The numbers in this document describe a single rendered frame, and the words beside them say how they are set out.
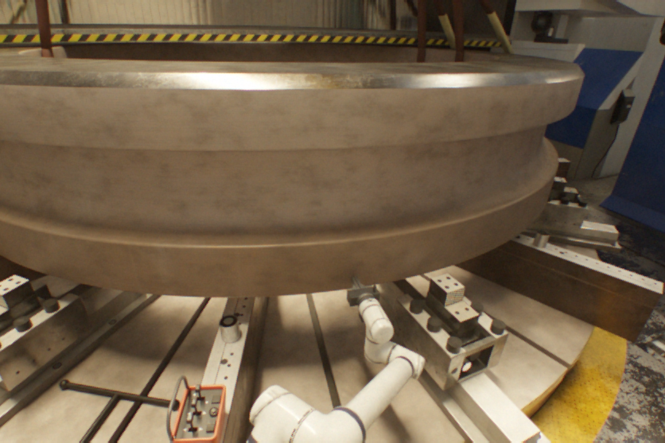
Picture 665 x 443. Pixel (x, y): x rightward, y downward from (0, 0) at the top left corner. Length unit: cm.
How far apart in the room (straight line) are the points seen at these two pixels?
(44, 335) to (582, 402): 295
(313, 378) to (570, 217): 256
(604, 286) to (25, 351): 310
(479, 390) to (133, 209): 175
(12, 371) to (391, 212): 186
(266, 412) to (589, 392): 222
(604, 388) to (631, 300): 60
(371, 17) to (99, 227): 398
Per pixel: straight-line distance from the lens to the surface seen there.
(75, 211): 197
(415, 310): 186
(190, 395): 143
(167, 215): 169
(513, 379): 226
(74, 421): 219
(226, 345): 171
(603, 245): 383
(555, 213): 359
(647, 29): 694
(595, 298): 276
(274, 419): 104
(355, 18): 487
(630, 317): 279
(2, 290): 222
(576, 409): 273
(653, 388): 315
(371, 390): 119
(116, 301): 256
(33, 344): 222
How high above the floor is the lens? 190
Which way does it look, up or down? 28 degrees down
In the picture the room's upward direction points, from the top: 2 degrees clockwise
